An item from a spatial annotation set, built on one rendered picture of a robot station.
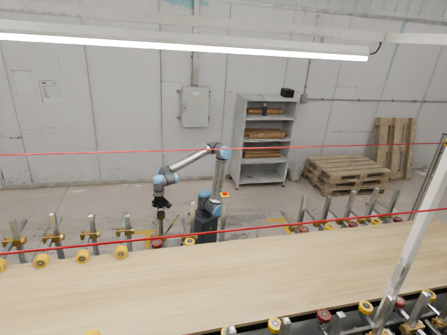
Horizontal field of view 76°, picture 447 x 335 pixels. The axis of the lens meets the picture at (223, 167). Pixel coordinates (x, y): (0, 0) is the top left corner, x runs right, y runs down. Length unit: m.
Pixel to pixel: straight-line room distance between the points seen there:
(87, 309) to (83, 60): 3.43
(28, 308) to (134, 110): 3.23
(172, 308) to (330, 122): 4.59
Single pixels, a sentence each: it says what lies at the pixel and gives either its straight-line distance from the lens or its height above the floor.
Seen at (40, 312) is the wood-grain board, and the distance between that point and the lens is 2.07.
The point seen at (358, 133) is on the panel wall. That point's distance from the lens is 6.18.
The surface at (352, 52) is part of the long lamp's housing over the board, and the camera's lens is 1.92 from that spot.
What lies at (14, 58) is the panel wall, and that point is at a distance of 4.84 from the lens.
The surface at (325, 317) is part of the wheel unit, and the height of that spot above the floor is 0.91.
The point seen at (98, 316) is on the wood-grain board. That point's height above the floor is 0.90.
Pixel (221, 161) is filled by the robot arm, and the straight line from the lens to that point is 2.68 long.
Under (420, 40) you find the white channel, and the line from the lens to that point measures 1.90.
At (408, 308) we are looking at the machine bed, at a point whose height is 0.72.
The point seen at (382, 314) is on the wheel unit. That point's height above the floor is 1.03.
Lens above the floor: 2.38
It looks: 25 degrees down
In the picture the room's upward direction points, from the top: 4 degrees clockwise
